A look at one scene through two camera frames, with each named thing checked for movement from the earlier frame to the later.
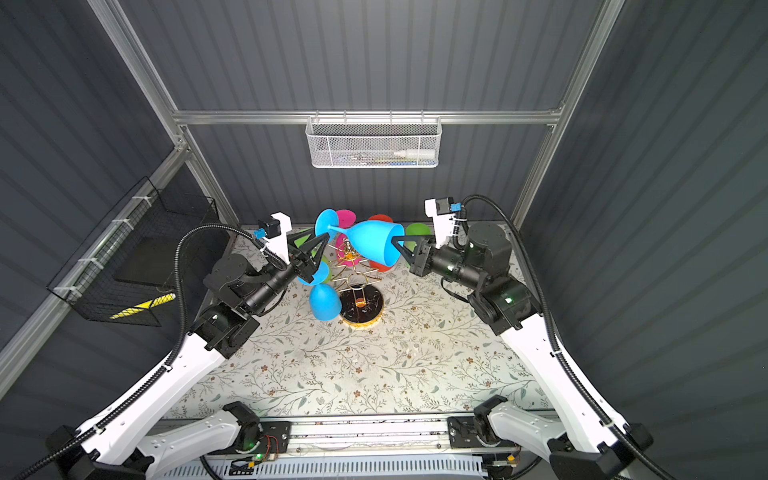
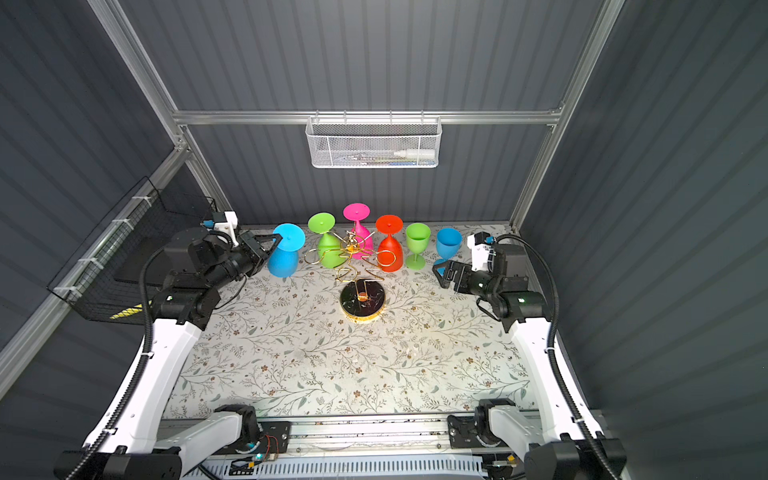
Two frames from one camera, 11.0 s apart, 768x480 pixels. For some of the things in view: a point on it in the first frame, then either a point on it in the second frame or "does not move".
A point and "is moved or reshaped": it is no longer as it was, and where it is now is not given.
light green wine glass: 416,229 does not move
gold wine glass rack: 361,304 does not move
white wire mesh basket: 373,141 does not move
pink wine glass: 345,254 → 361,241
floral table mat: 429,355 does not move
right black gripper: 419,260 → 465,271
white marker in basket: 425,153 does not move
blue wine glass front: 373,239 is moved or reshaped
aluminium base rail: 364,449 does not move
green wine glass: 324,258 → 331,252
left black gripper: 299,263 → 249,244
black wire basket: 128,269 does not move
